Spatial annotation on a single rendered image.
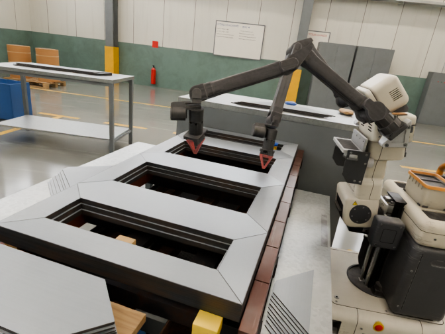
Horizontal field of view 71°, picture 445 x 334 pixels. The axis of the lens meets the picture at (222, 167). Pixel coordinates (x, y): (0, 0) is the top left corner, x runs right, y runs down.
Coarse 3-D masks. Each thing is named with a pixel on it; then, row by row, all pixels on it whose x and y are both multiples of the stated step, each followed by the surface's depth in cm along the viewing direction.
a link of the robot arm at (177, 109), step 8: (192, 96) 117; (200, 96) 116; (176, 104) 119; (184, 104) 119; (192, 104) 122; (200, 104) 121; (176, 112) 118; (184, 112) 118; (176, 120) 120; (184, 120) 120
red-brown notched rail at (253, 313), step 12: (300, 156) 201; (288, 180) 159; (288, 192) 145; (288, 204) 133; (276, 216) 122; (276, 228) 114; (276, 240) 106; (264, 252) 99; (276, 252) 99; (264, 264) 93; (264, 276) 88; (252, 288) 83; (264, 288) 84; (252, 300) 79; (264, 300) 79; (252, 312) 75; (240, 324) 72; (252, 324) 72
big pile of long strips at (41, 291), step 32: (0, 256) 80; (32, 256) 81; (0, 288) 70; (32, 288) 72; (64, 288) 73; (96, 288) 74; (0, 320) 63; (32, 320) 64; (64, 320) 65; (96, 320) 65
